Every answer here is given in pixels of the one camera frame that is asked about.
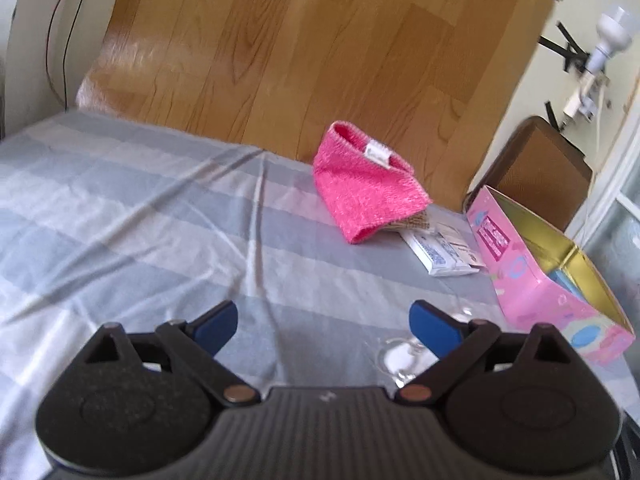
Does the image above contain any pink fluffy towel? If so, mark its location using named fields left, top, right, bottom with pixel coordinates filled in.
left=312, top=121, right=433, bottom=246

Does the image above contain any pink box with gold interior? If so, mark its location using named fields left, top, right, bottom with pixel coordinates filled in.
left=464, top=185, right=636, bottom=367

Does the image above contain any blue striped bed sheet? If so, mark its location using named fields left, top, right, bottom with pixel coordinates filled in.
left=0, top=110, right=640, bottom=480

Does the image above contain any wooden headboard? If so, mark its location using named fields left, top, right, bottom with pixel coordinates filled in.
left=75, top=0, right=557, bottom=212

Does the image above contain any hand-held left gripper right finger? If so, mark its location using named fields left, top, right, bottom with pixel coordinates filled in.
left=395, top=300, right=584, bottom=406

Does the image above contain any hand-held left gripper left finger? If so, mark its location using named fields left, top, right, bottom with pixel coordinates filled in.
left=82, top=300, right=262, bottom=407

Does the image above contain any black wall bracket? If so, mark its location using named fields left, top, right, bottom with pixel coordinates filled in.
left=539, top=20, right=587, bottom=74

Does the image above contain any brown mesh chair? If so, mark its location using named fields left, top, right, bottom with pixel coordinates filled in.
left=467, top=116, right=594, bottom=234

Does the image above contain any white framed frosted glass door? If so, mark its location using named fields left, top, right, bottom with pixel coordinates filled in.
left=565, top=140, right=640, bottom=326

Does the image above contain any clear plastic bag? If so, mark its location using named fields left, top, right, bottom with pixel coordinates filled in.
left=367, top=302, right=483, bottom=390

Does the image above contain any thin black cable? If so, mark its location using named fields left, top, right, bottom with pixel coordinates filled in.
left=44, top=0, right=92, bottom=112

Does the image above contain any light blue packet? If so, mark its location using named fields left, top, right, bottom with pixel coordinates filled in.
left=547, top=267, right=587, bottom=302

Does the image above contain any white power adapter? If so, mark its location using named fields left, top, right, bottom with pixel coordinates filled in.
left=561, top=72, right=614, bottom=132

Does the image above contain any blue and white packet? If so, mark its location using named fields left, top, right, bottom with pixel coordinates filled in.
left=402, top=231, right=482, bottom=278

